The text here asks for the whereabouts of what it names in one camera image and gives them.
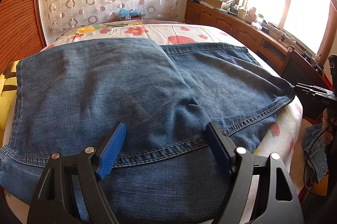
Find blue denim jeans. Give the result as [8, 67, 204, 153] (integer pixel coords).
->
[0, 37, 296, 223]

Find person's right hand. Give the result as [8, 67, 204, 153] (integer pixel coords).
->
[322, 109, 336, 144]

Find wooden window-side cabinet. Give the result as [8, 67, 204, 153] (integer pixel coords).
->
[185, 0, 331, 89]

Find floral bed sheet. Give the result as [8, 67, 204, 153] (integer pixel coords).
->
[0, 20, 303, 224]

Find pink bottle on cabinet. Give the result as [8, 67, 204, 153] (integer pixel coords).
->
[246, 7, 257, 24]

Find yellow Pikachu plush toy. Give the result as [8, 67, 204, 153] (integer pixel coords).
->
[0, 60, 19, 133]

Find cardboard box on cabinet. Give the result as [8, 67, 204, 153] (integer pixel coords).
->
[205, 0, 231, 9]

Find blue item behind bed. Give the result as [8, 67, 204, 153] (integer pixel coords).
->
[118, 8, 142, 20]

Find wooden slatted wardrobe door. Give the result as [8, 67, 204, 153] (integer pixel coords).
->
[1, 0, 46, 71]

